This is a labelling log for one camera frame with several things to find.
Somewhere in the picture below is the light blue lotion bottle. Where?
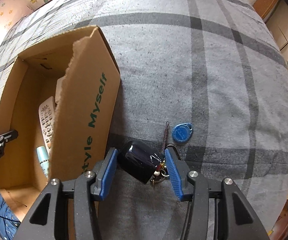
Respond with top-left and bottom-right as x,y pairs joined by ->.
36,146 -> 49,179

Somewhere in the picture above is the white remote control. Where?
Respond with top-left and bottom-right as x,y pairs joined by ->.
38,96 -> 56,154

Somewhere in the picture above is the large white power adapter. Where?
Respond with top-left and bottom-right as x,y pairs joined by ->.
55,76 -> 65,105

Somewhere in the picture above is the brown cardboard box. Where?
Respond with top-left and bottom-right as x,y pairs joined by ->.
0,25 -> 121,219

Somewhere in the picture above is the black round earbud case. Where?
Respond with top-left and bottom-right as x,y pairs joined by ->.
117,140 -> 161,184

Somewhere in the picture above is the blue oval key fob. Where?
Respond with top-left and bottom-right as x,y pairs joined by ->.
171,122 -> 193,144

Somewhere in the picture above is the grey plaid bed cover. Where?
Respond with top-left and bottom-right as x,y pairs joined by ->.
0,0 -> 288,230

